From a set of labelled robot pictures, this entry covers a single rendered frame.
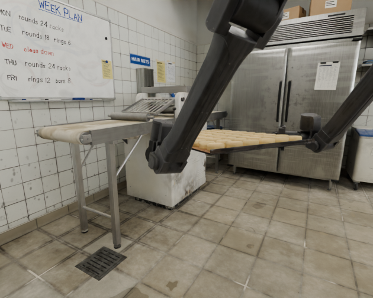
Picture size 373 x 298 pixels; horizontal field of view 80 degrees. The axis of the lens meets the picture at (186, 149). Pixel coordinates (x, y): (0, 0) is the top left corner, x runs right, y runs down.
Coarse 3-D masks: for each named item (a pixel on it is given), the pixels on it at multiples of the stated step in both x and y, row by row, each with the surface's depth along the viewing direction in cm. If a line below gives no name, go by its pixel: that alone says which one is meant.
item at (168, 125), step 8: (160, 120) 63; (152, 128) 61; (160, 128) 59; (168, 128) 60; (152, 136) 62; (160, 136) 59; (160, 144) 60; (152, 152) 60; (152, 160) 56; (152, 168) 56
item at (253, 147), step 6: (258, 144) 65; (264, 144) 66; (270, 144) 67; (276, 144) 68; (282, 144) 69; (288, 144) 70; (294, 144) 71; (300, 144) 72; (198, 150) 65; (210, 150) 58; (216, 150) 59; (222, 150) 60; (228, 150) 61; (234, 150) 62; (240, 150) 62; (246, 150) 63
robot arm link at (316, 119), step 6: (306, 114) 86; (312, 114) 86; (300, 120) 88; (306, 120) 85; (312, 120) 83; (318, 120) 83; (300, 126) 88; (306, 126) 85; (312, 126) 84; (318, 126) 84; (312, 132) 84; (306, 138) 84; (306, 144) 85; (312, 144) 82; (318, 144) 80
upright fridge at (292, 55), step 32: (288, 32) 268; (320, 32) 252; (352, 32) 237; (256, 64) 286; (288, 64) 268; (352, 64) 239; (256, 96) 293; (288, 96) 271; (320, 96) 258; (256, 128) 301; (288, 128) 282; (256, 160) 310; (288, 160) 289; (320, 160) 271
